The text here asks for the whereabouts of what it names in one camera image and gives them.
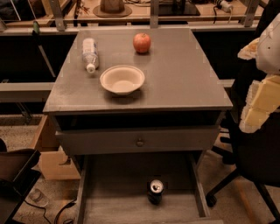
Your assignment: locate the clear plastic cup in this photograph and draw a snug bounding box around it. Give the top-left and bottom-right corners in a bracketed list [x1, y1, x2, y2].
[28, 188, 49, 207]

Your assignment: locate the grey top drawer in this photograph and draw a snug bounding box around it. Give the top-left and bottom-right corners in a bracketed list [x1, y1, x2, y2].
[56, 126, 220, 156]

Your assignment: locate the grey drawer cabinet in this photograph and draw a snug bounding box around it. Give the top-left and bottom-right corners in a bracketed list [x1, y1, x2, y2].
[42, 27, 234, 175]

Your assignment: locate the red apple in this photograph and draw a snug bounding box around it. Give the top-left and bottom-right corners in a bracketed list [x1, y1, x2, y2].
[133, 33, 151, 53]

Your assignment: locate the black bin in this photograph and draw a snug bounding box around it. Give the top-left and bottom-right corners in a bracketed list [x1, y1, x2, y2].
[0, 149, 40, 224]

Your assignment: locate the grey open middle drawer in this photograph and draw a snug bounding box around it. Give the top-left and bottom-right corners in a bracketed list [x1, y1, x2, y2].
[77, 152, 224, 224]

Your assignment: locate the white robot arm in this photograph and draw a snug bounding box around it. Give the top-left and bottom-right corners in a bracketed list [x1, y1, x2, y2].
[237, 13, 280, 133]

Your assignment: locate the brown hat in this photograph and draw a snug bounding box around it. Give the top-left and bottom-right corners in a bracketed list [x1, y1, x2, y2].
[93, 0, 132, 18]

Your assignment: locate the dark pepsi can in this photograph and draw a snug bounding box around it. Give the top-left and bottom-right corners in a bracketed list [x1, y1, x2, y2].
[147, 179, 164, 205]

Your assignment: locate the clear plastic water bottle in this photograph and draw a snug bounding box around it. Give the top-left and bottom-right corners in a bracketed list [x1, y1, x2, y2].
[82, 38, 99, 74]

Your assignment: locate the black floor cable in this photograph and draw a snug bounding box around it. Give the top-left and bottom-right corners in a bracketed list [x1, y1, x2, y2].
[23, 198, 77, 224]

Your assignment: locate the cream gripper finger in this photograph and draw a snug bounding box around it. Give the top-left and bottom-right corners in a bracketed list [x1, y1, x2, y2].
[239, 75, 280, 133]
[237, 38, 259, 60]

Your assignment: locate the white paper bowl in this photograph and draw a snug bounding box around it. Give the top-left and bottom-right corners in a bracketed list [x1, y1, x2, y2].
[100, 66, 145, 95]

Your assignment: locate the round drawer knob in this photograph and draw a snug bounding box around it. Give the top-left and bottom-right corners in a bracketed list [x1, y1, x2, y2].
[136, 138, 144, 147]

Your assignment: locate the cardboard box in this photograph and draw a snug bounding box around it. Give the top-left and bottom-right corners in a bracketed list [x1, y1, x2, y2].
[30, 115, 81, 180]

